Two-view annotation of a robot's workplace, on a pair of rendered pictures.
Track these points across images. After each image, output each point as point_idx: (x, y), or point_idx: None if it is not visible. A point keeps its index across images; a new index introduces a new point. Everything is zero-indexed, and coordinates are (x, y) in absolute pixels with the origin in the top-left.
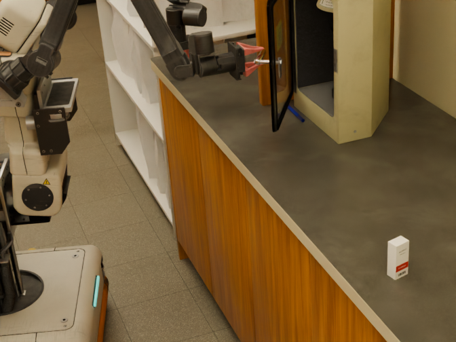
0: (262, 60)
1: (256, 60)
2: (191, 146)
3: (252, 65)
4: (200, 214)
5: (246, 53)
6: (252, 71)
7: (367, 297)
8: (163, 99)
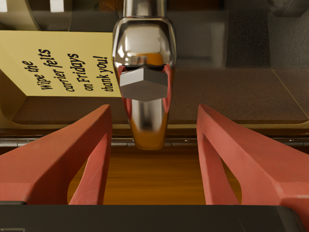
0: (127, 2)
1: (113, 47)
2: None
3: (230, 190)
4: None
5: (22, 176)
6: (278, 145)
7: None
8: None
